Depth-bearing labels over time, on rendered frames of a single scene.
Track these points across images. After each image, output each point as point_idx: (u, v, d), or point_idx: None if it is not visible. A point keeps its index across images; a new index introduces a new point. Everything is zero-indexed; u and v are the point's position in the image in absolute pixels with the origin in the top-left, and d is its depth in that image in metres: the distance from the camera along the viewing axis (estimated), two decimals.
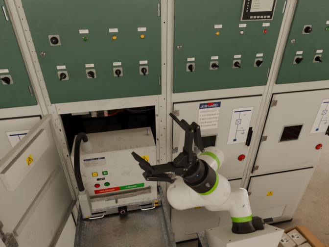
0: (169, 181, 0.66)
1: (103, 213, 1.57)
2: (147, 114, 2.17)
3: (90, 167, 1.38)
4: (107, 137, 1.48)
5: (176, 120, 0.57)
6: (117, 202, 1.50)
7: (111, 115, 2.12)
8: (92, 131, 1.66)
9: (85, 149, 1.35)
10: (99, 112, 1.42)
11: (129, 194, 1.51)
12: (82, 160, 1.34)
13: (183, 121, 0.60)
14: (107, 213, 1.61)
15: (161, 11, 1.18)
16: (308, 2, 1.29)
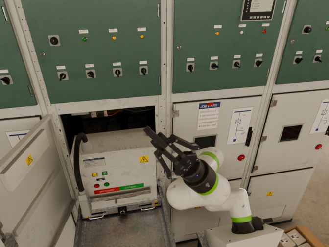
0: (168, 175, 0.65)
1: (103, 213, 1.57)
2: (147, 114, 2.17)
3: (90, 167, 1.38)
4: (106, 137, 1.48)
5: (152, 134, 0.55)
6: (116, 202, 1.51)
7: (111, 115, 2.12)
8: (92, 131, 1.66)
9: (84, 149, 1.35)
10: (99, 112, 1.42)
11: (129, 194, 1.51)
12: (81, 160, 1.34)
13: (160, 134, 0.58)
14: (107, 213, 1.61)
15: (161, 11, 1.19)
16: (307, 2, 1.29)
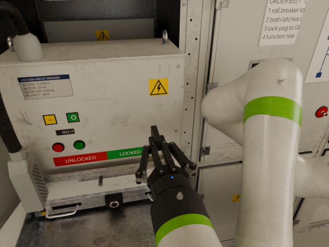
0: (139, 169, 0.47)
1: (76, 208, 0.80)
2: None
3: (38, 100, 0.61)
4: (80, 46, 0.70)
5: (154, 127, 0.60)
6: (101, 183, 0.73)
7: None
8: None
9: (22, 54, 0.57)
10: None
11: (127, 167, 0.74)
12: (13, 79, 0.57)
13: (161, 136, 0.58)
14: (85, 208, 0.83)
15: None
16: None
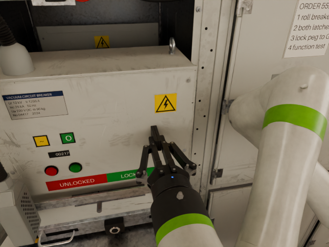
0: (139, 169, 0.47)
1: (72, 234, 0.72)
2: None
3: (28, 120, 0.53)
4: (76, 56, 0.62)
5: (154, 127, 0.60)
6: (100, 209, 0.65)
7: None
8: None
9: (8, 68, 0.49)
10: None
11: (129, 192, 0.66)
12: None
13: (161, 136, 0.58)
14: (82, 234, 0.75)
15: None
16: None
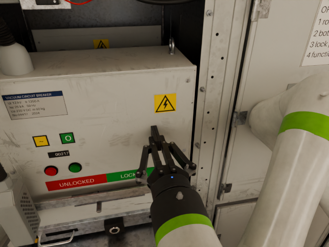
0: (139, 169, 0.47)
1: (72, 234, 0.72)
2: None
3: (27, 120, 0.53)
4: (76, 56, 0.62)
5: (154, 127, 0.60)
6: (100, 209, 0.65)
7: None
8: None
9: (7, 68, 0.49)
10: None
11: (129, 192, 0.66)
12: None
13: (161, 136, 0.58)
14: (82, 234, 0.75)
15: None
16: None
